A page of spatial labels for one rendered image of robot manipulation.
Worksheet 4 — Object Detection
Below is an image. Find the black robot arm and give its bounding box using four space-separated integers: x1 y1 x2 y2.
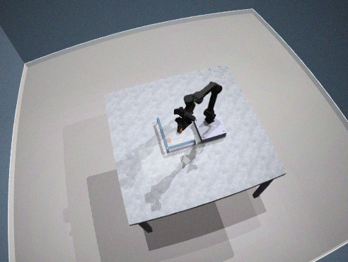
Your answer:
174 81 222 124

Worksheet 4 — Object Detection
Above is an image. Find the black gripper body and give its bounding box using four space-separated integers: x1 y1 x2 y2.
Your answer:
175 108 196 123

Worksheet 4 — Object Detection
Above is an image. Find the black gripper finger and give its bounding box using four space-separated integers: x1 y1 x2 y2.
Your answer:
176 120 183 132
182 118 192 131

